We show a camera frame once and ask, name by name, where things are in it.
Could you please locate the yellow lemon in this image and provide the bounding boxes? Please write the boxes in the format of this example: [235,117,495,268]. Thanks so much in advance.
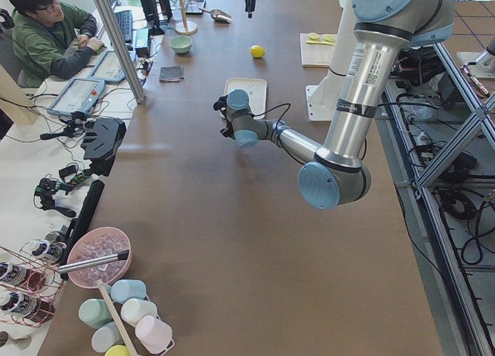
[250,45,265,59]

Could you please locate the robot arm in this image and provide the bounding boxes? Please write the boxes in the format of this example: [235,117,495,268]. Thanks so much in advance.
[213,0,455,209]

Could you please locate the cream rabbit tray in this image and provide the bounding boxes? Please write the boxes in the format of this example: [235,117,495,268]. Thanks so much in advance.
[224,77,268,119]

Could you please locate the metal scoop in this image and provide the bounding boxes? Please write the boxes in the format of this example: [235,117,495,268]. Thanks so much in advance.
[200,7,232,24]

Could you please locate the grey folded cloth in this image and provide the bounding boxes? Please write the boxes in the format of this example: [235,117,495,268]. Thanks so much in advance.
[159,65,184,83]

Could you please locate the mint green bowl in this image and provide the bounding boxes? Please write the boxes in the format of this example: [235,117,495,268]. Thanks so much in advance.
[169,35,193,54]

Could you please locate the wooden mug stand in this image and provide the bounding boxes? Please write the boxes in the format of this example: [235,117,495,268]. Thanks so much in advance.
[174,0,197,36]

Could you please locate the yellow plastic knife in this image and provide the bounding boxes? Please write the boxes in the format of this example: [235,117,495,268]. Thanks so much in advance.
[305,39,335,46]

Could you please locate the wooden cutting board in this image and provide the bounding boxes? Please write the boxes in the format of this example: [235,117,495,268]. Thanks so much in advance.
[299,33,336,68]

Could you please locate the lemon slice right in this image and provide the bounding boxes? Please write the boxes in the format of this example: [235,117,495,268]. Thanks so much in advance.
[322,34,335,43]

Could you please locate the teach pendant tablet far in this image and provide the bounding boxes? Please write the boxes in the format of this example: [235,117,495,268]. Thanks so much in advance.
[88,50,125,84]

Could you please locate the teach pendant tablet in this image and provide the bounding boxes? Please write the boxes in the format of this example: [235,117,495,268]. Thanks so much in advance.
[47,78,106,117]
[88,50,125,84]

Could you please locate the black keyboard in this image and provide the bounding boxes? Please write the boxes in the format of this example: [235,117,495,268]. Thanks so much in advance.
[114,10,133,43]

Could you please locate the teach pendant tablet near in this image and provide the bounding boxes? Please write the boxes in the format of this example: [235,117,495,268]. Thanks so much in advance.
[47,78,106,117]

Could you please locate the metal tongs in bowl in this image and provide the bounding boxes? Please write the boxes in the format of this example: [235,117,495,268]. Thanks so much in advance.
[57,250,131,274]

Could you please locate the seated person green jacket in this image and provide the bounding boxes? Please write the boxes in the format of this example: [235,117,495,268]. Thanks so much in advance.
[9,0,104,88]

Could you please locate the pink ice bowl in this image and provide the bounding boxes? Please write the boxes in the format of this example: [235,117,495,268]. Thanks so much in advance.
[67,227,132,289]

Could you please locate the black bar device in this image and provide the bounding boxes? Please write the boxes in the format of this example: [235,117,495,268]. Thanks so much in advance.
[66,180,105,252]

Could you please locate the light blue plastic cup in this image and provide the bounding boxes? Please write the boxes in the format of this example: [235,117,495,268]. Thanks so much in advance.
[111,279,147,304]

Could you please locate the white plastic cup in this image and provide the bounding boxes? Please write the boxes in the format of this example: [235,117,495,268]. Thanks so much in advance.
[121,298,158,327]

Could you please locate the pale pink plastic cup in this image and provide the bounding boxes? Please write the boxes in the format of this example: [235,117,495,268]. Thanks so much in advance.
[135,316,172,354]

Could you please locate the mint green plastic cup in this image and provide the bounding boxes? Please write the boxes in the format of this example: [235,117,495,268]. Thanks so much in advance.
[78,298,113,329]

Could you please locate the grey blue plastic cup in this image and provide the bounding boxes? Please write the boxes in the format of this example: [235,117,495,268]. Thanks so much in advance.
[91,322,124,353]

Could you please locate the yellow plastic cup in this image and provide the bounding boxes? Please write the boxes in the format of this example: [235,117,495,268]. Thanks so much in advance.
[104,344,131,356]

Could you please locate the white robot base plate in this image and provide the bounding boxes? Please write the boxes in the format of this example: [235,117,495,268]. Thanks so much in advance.
[306,84,340,122]

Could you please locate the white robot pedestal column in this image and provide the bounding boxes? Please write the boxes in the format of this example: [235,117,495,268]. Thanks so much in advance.
[327,0,357,91]

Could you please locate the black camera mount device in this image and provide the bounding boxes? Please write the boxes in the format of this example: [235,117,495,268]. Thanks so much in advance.
[80,118,126,176]

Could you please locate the aluminium frame post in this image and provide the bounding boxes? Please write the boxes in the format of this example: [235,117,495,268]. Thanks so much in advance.
[93,0,145,104]

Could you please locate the copper wire bottle rack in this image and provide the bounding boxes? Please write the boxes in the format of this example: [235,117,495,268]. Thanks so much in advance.
[1,246,64,328]

